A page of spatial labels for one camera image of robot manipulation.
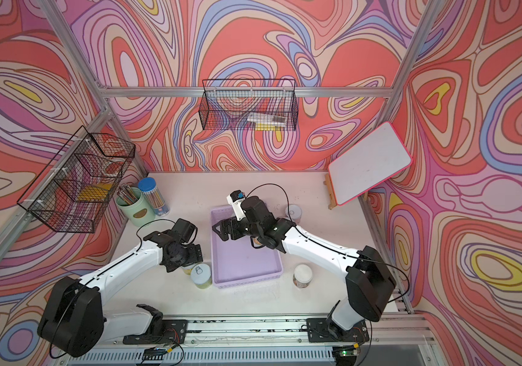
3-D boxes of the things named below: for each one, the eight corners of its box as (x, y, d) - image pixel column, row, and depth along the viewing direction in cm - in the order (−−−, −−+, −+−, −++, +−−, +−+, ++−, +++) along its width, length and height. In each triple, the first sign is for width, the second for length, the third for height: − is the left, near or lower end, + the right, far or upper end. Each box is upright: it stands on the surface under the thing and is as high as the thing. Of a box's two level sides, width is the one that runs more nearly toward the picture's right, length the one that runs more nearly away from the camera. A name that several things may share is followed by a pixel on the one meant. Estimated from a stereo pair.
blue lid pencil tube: (154, 217, 105) (135, 189, 90) (158, 205, 109) (141, 177, 94) (168, 217, 105) (151, 189, 90) (171, 205, 109) (156, 177, 94)
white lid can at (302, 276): (293, 288, 84) (295, 282, 79) (292, 271, 88) (294, 264, 83) (310, 288, 84) (313, 282, 79) (308, 271, 88) (311, 264, 83)
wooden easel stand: (328, 209, 106) (331, 204, 103) (321, 179, 119) (323, 173, 115) (335, 209, 106) (337, 204, 103) (327, 179, 119) (329, 173, 115)
